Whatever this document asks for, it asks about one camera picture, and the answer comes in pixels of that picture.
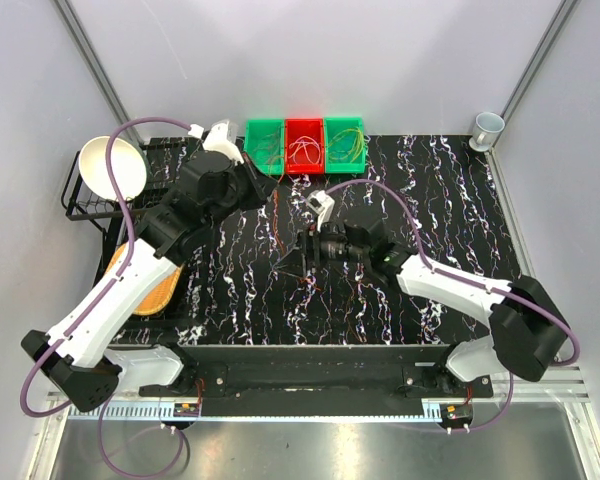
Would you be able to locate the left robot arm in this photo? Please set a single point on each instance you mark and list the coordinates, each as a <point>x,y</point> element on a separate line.
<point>75,354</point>

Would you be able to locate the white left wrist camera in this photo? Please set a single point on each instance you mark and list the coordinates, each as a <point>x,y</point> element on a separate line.
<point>220,138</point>

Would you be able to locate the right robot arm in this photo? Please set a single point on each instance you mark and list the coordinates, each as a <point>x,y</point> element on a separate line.
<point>526,328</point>

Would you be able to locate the white bowl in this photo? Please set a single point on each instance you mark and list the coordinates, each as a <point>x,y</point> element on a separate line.
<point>128,164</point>

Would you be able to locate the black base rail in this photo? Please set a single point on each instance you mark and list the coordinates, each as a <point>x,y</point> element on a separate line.
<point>309,382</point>

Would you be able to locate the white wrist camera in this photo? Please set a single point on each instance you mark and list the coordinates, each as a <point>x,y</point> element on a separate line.
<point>322,204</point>
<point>220,138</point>

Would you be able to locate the green plastic bin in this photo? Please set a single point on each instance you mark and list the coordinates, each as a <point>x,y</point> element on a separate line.
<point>265,143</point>
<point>345,145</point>

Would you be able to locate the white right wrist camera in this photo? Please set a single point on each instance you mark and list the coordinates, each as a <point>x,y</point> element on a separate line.
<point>322,204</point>

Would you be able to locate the red plastic bin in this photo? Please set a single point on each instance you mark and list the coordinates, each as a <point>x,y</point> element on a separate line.
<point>304,146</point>

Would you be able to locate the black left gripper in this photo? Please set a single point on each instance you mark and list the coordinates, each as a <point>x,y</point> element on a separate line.
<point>265,184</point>

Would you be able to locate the white mug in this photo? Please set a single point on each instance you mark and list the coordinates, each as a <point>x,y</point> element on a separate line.
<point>486,129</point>

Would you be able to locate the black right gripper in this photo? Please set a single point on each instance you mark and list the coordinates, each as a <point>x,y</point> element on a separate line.
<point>312,240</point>

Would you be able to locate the left green plastic bin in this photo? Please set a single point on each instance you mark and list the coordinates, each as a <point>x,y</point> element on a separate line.
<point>265,143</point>

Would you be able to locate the black wire dish rack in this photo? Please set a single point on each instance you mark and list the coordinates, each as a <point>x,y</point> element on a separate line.
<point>163,158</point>

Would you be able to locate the right green plastic bin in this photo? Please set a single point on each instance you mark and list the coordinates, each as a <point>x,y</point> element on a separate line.
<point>345,145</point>

